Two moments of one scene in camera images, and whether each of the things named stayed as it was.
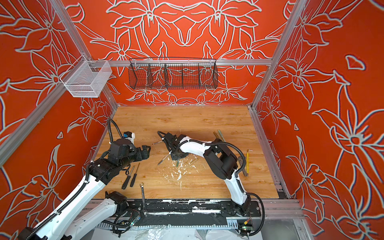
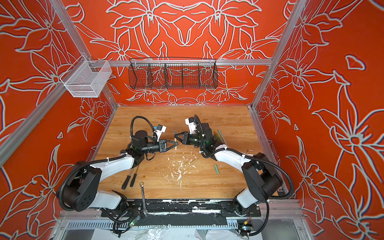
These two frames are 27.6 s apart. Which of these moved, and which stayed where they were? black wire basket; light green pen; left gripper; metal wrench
Moved: left gripper
Stayed: black wire basket; metal wrench; light green pen
